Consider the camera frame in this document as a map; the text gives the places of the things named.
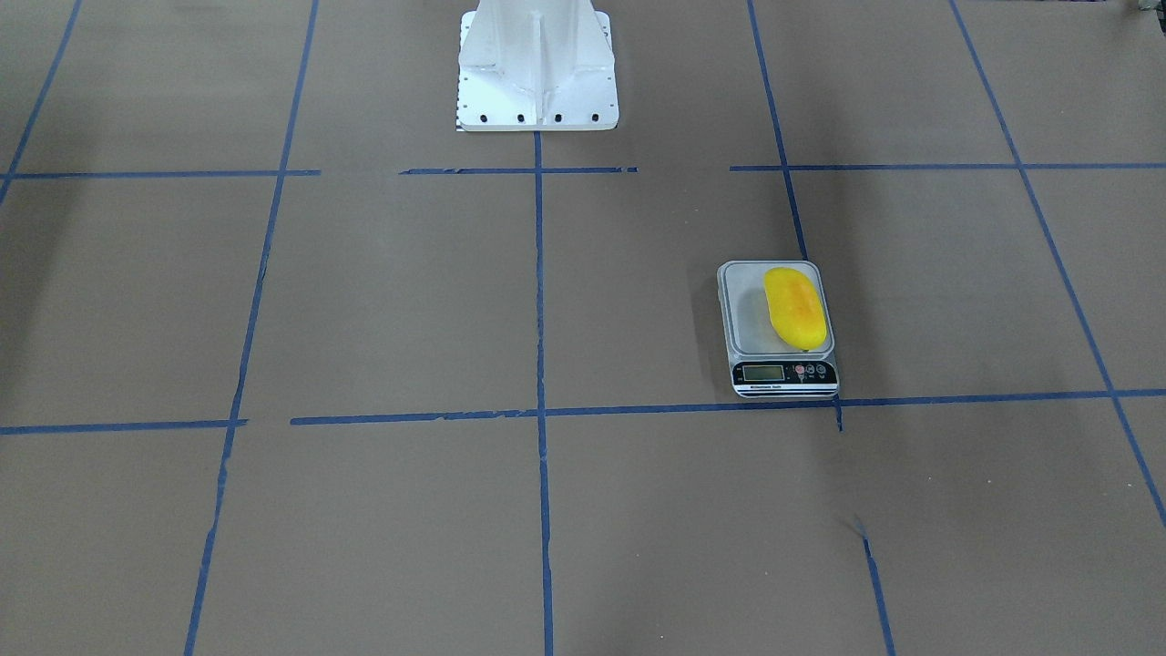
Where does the yellow mango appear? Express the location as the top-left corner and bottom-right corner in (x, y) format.
(763, 267), (829, 352)

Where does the digital kitchen scale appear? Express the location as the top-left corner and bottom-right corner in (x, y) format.
(717, 261), (840, 400)

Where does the white pedestal column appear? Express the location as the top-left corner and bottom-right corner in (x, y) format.
(455, 1), (620, 132)

